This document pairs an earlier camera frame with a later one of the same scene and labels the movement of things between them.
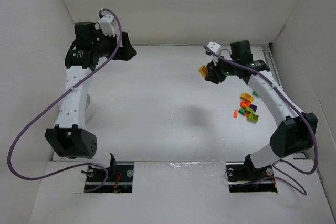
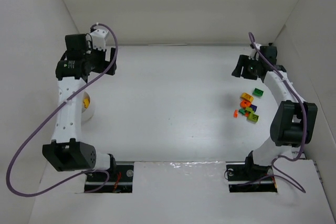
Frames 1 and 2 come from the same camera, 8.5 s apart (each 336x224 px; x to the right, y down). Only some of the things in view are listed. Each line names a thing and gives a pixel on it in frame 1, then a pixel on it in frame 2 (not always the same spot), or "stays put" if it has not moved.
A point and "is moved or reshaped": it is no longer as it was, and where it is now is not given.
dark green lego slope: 242,111 stays put
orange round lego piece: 244,104 stays put
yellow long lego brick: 203,70 is moved or reshaped
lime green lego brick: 251,116 stays put
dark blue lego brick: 253,107 stays put
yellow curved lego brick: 247,97 stays put
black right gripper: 215,70 -> 242,66
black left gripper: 119,46 -> 112,60
